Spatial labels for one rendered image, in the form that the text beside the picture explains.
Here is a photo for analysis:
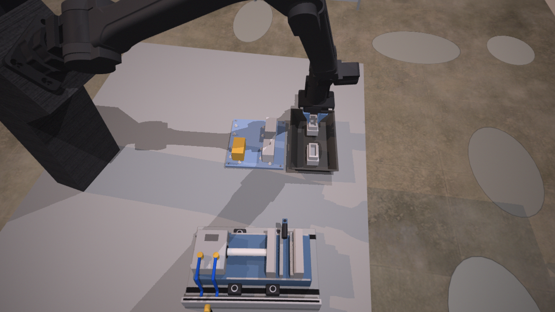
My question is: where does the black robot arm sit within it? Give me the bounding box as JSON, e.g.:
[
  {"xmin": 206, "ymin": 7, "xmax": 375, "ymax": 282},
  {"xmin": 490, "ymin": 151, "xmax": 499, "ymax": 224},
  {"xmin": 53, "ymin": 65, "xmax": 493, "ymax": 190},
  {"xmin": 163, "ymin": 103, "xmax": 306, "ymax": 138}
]
[{"xmin": 2, "ymin": 0, "xmax": 360, "ymax": 98}]

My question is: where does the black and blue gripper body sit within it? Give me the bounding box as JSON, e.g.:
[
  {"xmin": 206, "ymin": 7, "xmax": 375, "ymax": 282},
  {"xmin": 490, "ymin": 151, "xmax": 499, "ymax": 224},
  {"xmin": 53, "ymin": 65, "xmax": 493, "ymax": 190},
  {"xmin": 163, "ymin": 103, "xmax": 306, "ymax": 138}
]
[{"xmin": 298, "ymin": 84, "xmax": 335, "ymax": 114}]

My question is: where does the orange-yellow rectangular block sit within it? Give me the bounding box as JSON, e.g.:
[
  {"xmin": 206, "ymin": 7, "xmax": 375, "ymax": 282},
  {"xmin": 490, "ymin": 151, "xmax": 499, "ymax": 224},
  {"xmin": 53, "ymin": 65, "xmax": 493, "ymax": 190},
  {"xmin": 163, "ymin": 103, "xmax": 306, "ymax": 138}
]
[{"xmin": 232, "ymin": 137, "xmax": 246, "ymax": 161}]

